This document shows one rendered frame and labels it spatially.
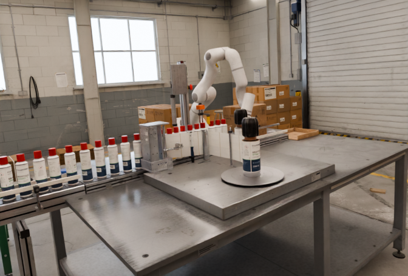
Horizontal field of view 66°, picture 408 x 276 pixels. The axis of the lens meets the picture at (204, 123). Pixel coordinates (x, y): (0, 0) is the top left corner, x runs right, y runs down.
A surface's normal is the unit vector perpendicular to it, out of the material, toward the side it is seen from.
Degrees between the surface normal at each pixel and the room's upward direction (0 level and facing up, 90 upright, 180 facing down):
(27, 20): 90
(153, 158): 90
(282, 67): 90
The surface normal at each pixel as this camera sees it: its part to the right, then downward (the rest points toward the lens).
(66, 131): 0.55, 0.08
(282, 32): -0.83, 0.13
